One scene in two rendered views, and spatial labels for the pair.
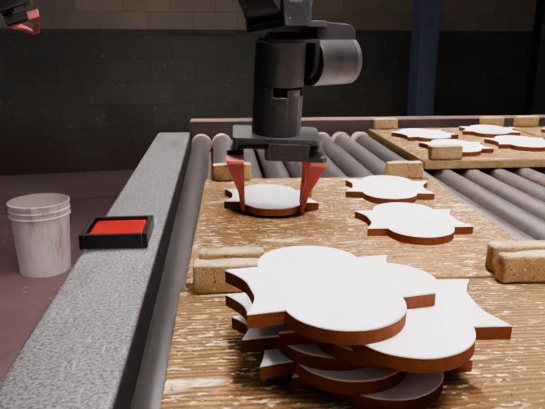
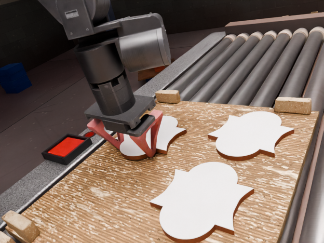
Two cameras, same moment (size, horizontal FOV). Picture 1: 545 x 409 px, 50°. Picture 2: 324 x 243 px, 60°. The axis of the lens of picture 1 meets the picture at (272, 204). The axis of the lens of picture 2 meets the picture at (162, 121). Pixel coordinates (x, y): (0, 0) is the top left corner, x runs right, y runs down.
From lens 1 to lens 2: 56 cm
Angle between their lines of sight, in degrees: 43
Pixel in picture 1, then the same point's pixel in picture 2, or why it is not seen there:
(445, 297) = not seen: outside the picture
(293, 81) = (100, 77)
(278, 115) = (100, 101)
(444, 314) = not seen: outside the picture
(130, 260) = (46, 177)
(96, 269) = (27, 182)
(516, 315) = not seen: outside the picture
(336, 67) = (138, 60)
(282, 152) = (110, 126)
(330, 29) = (130, 25)
